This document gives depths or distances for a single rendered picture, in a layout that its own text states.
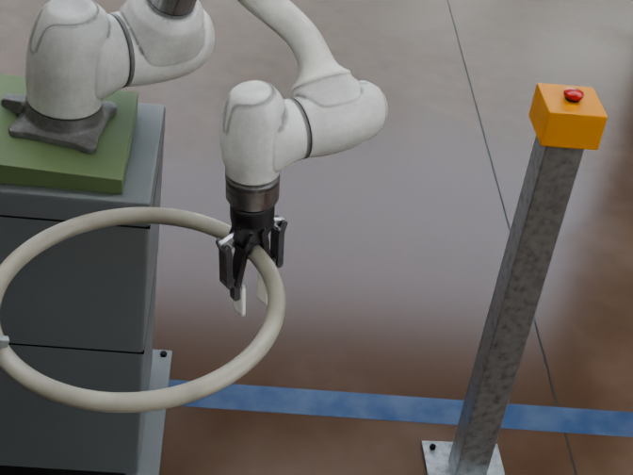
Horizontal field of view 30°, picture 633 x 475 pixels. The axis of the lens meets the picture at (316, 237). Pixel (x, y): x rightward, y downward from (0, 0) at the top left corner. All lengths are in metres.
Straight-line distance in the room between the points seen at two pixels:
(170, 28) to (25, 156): 0.39
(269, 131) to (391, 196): 2.12
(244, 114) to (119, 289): 0.78
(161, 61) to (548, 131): 0.79
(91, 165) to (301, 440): 0.99
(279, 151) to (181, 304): 1.56
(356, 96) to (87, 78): 0.66
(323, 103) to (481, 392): 1.09
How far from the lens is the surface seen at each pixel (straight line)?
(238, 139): 1.86
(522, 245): 2.53
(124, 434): 2.81
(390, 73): 4.70
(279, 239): 2.05
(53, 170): 2.40
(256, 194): 1.92
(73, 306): 2.56
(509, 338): 2.69
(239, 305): 2.09
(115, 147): 2.47
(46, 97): 2.42
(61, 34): 2.35
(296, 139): 1.89
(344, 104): 1.92
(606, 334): 3.60
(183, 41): 2.42
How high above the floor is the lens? 2.16
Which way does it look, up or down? 36 degrees down
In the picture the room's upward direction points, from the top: 9 degrees clockwise
